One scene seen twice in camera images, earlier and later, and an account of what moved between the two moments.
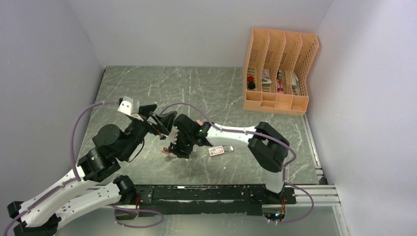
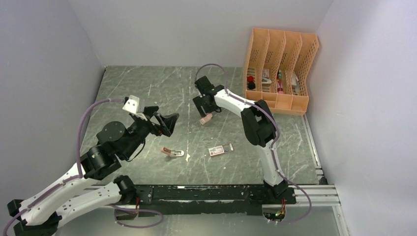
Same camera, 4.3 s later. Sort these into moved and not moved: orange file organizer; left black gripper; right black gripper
Moved: right black gripper
Not moved: orange file organizer; left black gripper
